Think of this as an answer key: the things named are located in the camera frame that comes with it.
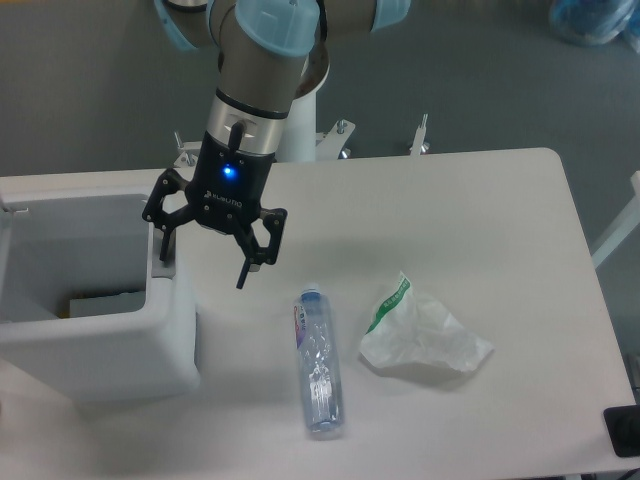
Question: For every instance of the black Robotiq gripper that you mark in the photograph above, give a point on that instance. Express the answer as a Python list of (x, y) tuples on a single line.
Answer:
[(230, 187)]

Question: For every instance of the white push-top trash can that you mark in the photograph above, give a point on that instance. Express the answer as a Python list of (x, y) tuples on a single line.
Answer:
[(86, 306)]

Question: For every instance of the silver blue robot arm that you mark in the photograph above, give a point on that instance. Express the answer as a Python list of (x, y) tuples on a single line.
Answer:
[(264, 50)]

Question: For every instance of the crushed clear plastic bottle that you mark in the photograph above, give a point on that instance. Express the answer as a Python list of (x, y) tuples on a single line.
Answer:
[(318, 363)]

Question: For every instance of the crumpled white plastic bag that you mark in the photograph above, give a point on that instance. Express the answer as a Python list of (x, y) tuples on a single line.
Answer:
[(408, 328)]

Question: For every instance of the levelling foot bolt right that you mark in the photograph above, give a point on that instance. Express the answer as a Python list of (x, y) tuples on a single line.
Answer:
[(419, 145)]

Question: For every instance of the blue plastic bag on floor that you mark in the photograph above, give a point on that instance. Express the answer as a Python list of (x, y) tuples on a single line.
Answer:
[(596, 23)]

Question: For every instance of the black device at table edge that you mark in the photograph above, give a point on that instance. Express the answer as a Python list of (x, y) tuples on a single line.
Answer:
[(623, 428)]

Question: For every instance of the white frame leg at right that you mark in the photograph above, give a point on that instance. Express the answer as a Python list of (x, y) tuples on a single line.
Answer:
[(619, 229)]

